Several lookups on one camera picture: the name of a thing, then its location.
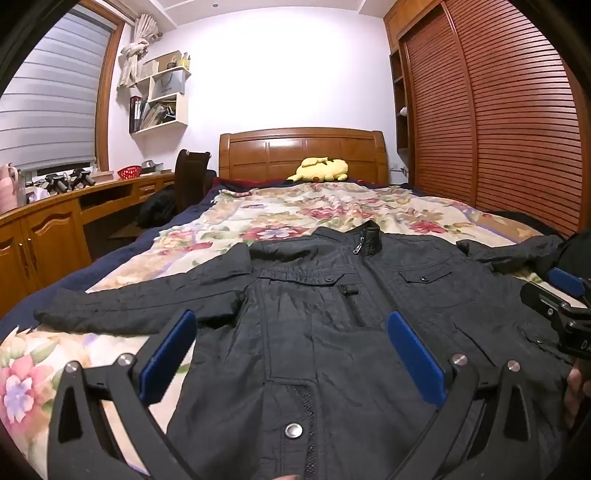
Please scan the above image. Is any floral blanket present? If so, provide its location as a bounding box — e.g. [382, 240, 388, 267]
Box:
[0, 181, 555, 480]

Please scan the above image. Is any wooden window frame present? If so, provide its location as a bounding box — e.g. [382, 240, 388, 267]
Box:
[76, 0, 127, 172]

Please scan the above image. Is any dark brown chair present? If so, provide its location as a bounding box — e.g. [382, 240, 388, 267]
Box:
[174, 148, 212, 216]

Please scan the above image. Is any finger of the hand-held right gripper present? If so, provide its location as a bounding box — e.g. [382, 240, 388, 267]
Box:
[521, 282, 575, 326]
[546, 258, 591, 305]

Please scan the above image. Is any wooden desk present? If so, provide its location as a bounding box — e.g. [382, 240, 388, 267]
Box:
[0, 168, 177, 319]

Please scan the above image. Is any white paper bag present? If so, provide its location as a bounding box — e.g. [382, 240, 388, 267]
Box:
[148, 68, 186, 100]

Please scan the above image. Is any black jacket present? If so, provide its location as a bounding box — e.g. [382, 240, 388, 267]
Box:
[34, 220, 575, 480]

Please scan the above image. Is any dark red pillow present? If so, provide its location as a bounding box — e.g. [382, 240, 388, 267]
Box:
[217, 176, 296, 188]

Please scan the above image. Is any white draped fabric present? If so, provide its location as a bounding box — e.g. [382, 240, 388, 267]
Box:
[117, 14, 163, 89]

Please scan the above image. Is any white wall shelf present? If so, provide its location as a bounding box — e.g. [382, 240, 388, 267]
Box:
[116, 51, 192, 136]

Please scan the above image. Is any yellow plush toy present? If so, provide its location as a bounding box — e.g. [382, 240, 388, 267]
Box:
[286, 157, 349, 182]

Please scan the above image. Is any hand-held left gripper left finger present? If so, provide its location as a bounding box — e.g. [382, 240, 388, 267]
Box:
[46, 309, 199, 480]

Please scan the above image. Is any black bag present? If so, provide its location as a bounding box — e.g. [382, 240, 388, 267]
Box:
[137, 189, 177, 230]

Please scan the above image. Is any wooden bed headboard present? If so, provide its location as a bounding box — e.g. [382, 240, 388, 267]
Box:
[219, 128, 386, 186]

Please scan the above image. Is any grey window blind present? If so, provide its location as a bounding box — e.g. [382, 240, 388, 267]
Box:
[0, 11, 116, 172]

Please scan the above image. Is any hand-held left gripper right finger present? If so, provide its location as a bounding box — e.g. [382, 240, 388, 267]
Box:
[387, 311, 555, 480]

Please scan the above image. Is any pink bottle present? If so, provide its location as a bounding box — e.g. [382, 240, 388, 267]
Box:
[0, 162, 22, 216]

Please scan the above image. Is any wooden louvered wardrobe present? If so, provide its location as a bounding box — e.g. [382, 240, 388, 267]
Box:
[383, 0, 585, 238]

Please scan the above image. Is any person's right hand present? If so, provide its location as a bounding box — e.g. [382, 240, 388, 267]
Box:
[564, 360, 591, 430]

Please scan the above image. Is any navy bed sheet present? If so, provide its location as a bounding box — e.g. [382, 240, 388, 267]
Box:
[0, 182, 227, 333]

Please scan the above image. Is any stack of papers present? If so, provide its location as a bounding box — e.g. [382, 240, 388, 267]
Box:
[141, 102, 177, 129]

